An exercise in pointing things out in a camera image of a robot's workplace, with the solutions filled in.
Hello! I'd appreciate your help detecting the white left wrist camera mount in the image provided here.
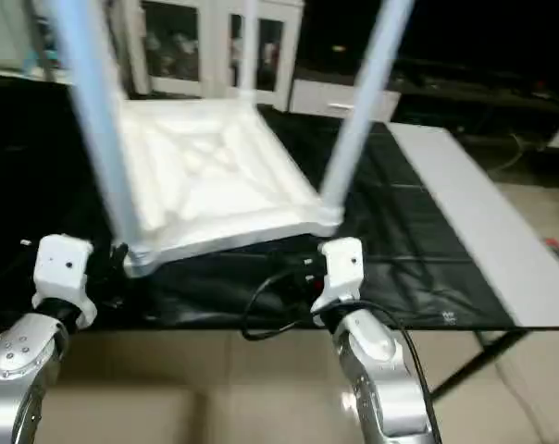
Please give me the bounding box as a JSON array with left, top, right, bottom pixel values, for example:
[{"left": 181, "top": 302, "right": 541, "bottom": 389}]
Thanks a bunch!
[{"left": 31, "top": 233, "right": 98, "bottom": 328}]

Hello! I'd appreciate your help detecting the black metal table leg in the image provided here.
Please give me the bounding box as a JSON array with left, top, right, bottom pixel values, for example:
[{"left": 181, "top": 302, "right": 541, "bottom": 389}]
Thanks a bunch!
[{"left": 426, "top": 327, "right": 532, "bottom": 404}]

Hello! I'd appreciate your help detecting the black plastic mat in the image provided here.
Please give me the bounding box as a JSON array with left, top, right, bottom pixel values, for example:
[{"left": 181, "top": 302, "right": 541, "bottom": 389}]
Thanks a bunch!
[{"left": 0, "top": 74, "right": 523, "bottom": 332}]

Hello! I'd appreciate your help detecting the white plastic table top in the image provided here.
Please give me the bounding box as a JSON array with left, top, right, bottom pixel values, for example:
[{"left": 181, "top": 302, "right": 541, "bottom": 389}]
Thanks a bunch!
[{"left": 111, "top": 96, "right": 347, "bottom": 280}]

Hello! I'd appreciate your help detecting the white side board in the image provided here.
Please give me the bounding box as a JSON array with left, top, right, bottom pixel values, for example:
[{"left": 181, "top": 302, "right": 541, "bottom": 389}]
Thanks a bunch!
[{"left": 385, "top": 122, "right": 559, "bottom": 330}]

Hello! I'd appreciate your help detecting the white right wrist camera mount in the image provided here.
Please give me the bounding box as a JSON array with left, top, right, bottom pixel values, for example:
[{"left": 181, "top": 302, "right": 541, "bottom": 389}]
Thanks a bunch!
[{"left": 313, "top": 236, "right": 366, "bottom": 327}]

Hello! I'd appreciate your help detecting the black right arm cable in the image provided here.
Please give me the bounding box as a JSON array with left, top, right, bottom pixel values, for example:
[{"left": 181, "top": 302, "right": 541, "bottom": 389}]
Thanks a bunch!
[{"left": 237, "top": 263, "right": 440, "bottom": 419}]

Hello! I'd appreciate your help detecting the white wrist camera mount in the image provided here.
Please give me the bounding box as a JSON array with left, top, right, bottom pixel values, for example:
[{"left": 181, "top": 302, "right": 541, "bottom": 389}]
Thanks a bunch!
[
  {"left": 31, "top": 233, "right": 98, "bottom": 328},
  {"left": 313, "top": 236, "right": 366, "bottom": 327}
]

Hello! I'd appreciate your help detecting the white glass door cabinet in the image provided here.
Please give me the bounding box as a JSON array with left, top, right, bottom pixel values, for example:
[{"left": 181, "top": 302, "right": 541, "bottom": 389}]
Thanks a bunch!
[{"left": 113, "top": 0, "right": 304, "bottom": 114}]

